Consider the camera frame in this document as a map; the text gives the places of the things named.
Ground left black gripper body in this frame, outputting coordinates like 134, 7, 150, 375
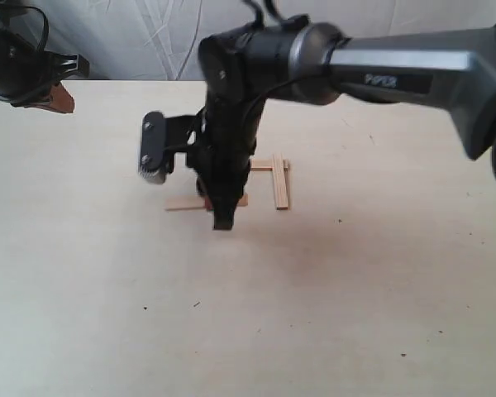
0, 29, 89, 108

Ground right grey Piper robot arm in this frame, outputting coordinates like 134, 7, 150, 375
193, 15, 496, 231

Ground wooden stick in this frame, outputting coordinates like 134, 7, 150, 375
164, 194, 249, 212
250, 159, 274, 171
272, 154, 289, 211

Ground white backdrop cloth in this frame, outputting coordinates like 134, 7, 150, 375
0, 0, 496, 80

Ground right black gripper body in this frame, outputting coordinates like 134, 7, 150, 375
186, 91, 258, 231

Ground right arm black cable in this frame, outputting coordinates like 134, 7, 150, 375
242, 0, 290, 26

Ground right wrist camera, silver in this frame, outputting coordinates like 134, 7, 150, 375
138, 111, 202, 184

